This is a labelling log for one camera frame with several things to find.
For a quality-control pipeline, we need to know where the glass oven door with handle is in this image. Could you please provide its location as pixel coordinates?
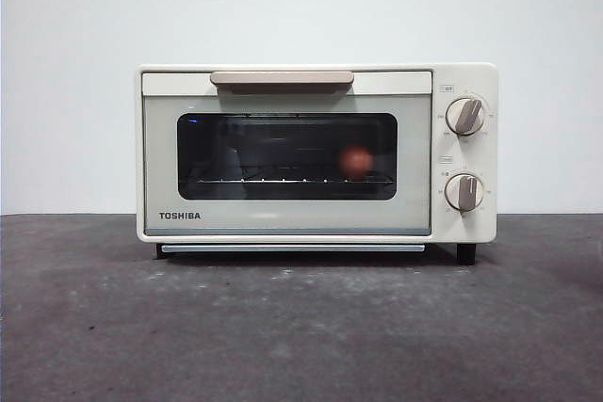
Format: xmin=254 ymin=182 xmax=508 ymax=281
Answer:
xmin=140 ymin=71 xmax=433 ymax=237

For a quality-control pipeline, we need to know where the cream Toshiba toaster oven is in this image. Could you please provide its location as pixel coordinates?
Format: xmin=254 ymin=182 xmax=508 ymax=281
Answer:
xmin=135 ymin=62 xmax=500 ymax=265

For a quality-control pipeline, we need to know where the silver crumb tray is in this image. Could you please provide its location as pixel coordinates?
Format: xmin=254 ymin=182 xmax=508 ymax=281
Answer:
xmin=161 ymin=244 xmax=428 ymax=253

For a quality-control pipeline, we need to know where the brown egg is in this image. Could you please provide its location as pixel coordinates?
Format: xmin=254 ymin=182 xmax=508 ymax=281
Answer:
xmin=338 ymin=143 xmax=376 ymax=179

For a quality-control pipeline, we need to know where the metal wire oven rack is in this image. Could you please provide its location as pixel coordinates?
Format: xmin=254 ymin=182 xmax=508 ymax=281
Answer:
xmin=196 ymin=177 xmax=395 ymax=185

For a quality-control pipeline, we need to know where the cream timer knob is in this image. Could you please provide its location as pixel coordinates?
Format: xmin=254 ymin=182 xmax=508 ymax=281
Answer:
xmin=446 ymin=171 xmax=485 ymax=213

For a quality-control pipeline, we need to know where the cream temperature knob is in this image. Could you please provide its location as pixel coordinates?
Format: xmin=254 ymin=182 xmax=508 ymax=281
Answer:
xmin=445 ymin=97 xmax=487 ymax=136

